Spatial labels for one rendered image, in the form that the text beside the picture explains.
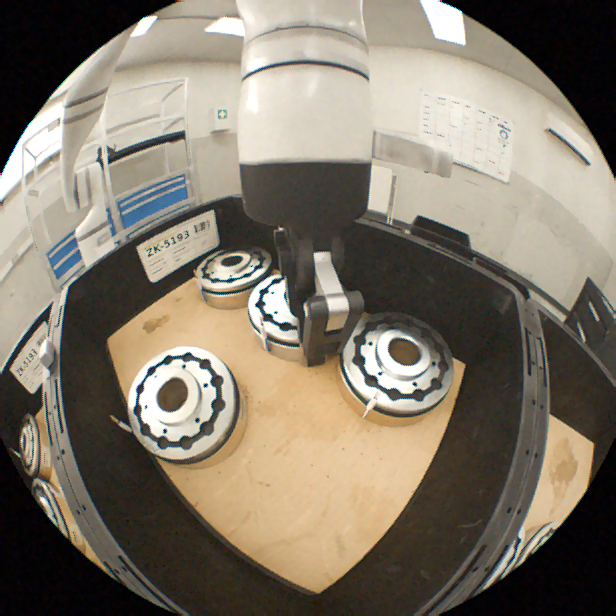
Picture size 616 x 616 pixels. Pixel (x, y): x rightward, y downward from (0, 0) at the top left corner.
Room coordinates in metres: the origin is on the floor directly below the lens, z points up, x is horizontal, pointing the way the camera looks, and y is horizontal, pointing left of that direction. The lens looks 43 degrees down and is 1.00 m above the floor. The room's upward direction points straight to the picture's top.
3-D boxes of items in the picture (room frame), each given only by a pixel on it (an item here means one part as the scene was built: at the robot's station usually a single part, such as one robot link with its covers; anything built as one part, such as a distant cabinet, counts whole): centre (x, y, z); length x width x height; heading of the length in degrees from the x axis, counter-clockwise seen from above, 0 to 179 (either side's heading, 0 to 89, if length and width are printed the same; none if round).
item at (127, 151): (1.71, 1.64, 1.32); 1.20 x 0.45 x 0.06; 146
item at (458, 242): (1.16, -0.84, 0.37); 0.40 x 0.30 x 0.45; 56
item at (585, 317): (0.03, -1.70, 0.45); 0.60 x 0.45 x 0.90; 56
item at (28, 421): (-0.11, 0.37, 0.86); 0.10 x 0.10 x 0.01
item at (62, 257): (1.04, 1.82, 0.60); 0.72 x 0.03 x 0.56; 146
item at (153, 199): (1.70, 1.36, 0.60); 0.72 x 0.03 x 0.56; 146
